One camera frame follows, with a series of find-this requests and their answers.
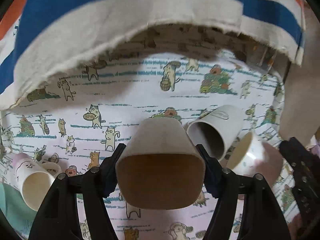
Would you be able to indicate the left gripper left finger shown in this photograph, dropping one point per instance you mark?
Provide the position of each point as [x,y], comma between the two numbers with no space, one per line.
[57,217]

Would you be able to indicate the white cylindrical cup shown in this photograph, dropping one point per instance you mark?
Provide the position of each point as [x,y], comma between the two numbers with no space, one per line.
[217,130]

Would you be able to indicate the cartoon cat print bedsheet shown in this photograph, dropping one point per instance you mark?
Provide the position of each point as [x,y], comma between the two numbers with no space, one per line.
[78,117]

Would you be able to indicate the pink and white mug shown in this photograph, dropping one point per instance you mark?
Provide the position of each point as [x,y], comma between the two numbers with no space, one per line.
[254,155]

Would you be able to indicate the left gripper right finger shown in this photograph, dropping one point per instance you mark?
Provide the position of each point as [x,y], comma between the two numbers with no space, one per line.
[262,217]

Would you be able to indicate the brown wooden board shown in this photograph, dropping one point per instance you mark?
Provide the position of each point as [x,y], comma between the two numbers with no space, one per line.
[300,118]

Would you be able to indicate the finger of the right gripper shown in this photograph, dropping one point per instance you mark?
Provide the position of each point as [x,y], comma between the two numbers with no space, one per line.
[305,167]

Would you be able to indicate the striped Paris curtain cloth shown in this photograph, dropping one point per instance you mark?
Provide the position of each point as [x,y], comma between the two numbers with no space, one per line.
[51,36]

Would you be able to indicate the white cup with pink base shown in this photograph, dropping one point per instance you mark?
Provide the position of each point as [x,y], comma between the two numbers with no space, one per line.
[33,180]

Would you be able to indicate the beige square paper cup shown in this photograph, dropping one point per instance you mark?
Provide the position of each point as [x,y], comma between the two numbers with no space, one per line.
[160,168]

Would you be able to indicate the mint green cup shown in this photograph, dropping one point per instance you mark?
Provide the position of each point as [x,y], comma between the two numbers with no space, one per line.
[17,213]

